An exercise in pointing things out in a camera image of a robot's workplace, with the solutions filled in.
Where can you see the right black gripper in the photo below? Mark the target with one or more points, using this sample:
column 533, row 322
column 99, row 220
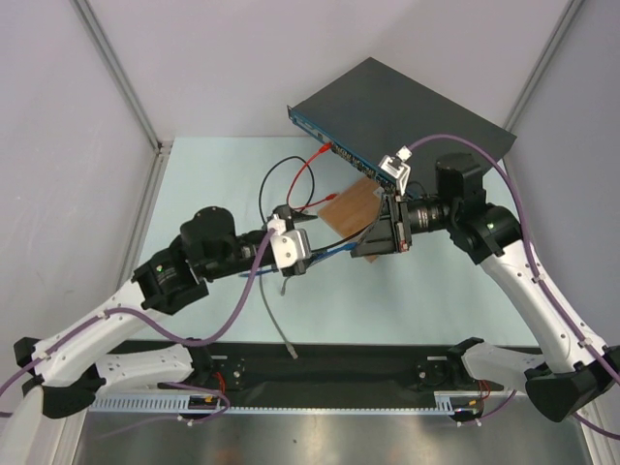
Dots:
column 396, row 225

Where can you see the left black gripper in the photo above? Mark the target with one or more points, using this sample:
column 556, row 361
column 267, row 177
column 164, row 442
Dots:
column 291, row 216

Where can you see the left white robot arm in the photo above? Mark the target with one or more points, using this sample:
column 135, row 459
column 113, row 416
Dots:
column 122, row 344

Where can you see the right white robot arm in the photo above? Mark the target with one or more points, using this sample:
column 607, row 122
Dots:
column 576, row 366

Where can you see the wooden board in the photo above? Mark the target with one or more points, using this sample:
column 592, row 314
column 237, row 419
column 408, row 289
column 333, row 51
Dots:
column 353, row 210

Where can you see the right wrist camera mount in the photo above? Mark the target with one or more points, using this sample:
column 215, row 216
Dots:
column 396, row 166

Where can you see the black blue network switch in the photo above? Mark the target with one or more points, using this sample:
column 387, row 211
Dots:
column 373, row 111

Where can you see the left aluminium frame post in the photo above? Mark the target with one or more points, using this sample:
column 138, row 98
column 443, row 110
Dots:
column 101, row 42

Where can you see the aluminium frame post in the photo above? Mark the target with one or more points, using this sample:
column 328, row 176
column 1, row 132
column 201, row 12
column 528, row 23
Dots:
column 556, row 38
column 101, row 42

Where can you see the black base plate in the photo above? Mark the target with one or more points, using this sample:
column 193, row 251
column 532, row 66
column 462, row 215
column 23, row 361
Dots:
column 265, row 375

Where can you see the white slotted cable duct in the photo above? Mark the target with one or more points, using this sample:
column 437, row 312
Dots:
column 184, row 404

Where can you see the right aluminium frame post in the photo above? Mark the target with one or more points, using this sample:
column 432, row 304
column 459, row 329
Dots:
column 556, row 38

